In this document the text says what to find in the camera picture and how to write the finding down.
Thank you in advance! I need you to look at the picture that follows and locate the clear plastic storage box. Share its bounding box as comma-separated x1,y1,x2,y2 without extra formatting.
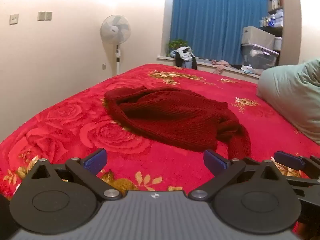
241,43,280,70

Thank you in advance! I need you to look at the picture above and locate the stack of white packets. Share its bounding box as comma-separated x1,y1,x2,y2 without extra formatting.
271,9,284,27

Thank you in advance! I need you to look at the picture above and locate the green potted plant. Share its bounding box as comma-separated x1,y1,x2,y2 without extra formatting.
167,39,188,57

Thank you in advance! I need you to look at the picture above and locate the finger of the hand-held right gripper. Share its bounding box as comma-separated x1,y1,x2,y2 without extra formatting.
284,176,320,206
273,151,320,173

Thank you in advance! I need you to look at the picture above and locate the white windowsill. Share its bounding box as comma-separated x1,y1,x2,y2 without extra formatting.
157,56,263,79

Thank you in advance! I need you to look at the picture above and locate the pile of mixed clothes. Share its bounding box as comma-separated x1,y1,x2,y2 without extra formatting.
174,46,198,70

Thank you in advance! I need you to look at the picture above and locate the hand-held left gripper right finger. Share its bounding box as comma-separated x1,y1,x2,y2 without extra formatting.
188,149,292,201

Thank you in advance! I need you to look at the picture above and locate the white standing fan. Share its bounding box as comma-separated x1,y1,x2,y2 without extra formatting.
100,14,132,76

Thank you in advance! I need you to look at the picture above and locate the light green pillow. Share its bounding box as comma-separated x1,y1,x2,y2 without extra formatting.
257,59,320,145

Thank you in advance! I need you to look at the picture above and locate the pink cloth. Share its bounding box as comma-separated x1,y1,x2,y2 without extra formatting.
211,59,232,75

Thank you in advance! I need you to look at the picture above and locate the white and blue cloth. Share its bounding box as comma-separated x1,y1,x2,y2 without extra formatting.
240,65,262,75

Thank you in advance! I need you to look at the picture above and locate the red floral blanket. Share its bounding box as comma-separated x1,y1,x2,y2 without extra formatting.
0,63,320,233

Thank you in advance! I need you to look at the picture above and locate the dark red knit sweater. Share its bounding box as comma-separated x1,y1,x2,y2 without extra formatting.
104,85,252,160

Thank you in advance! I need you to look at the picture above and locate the blue curtain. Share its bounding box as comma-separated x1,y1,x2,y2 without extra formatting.
170,0,272,65

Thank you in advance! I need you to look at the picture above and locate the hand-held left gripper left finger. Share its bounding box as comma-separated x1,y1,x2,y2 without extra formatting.
24,148,122,201

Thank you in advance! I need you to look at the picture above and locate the grey covered box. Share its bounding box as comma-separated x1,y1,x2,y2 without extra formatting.
242,26,275,51

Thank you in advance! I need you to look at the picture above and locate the dark wall shelf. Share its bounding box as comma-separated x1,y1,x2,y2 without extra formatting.
259,0,284,39

